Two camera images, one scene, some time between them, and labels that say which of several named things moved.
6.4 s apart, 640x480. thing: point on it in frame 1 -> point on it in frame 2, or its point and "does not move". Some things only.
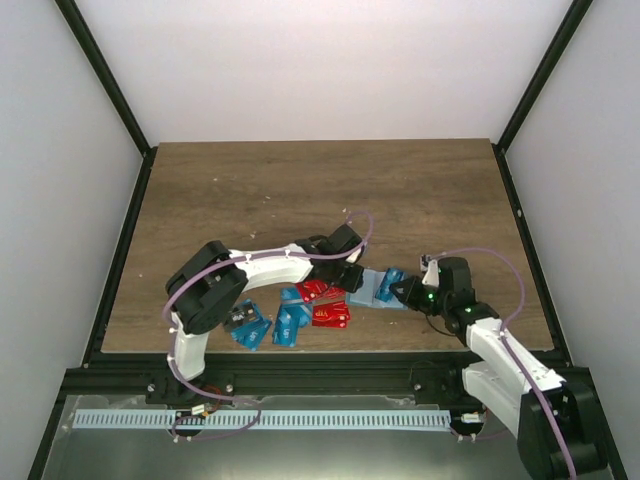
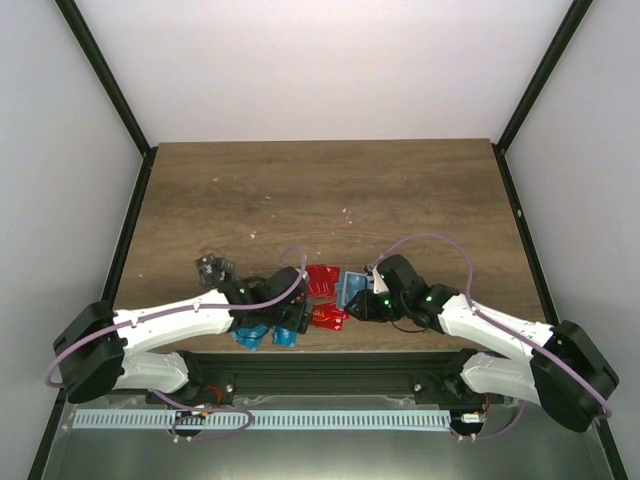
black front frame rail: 110,374 does not move
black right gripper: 409,297 -> 365,310
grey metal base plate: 277,454 does not move
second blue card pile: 251,334 does not move
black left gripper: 351,284 -> 301,319
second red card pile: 334,315 does not move
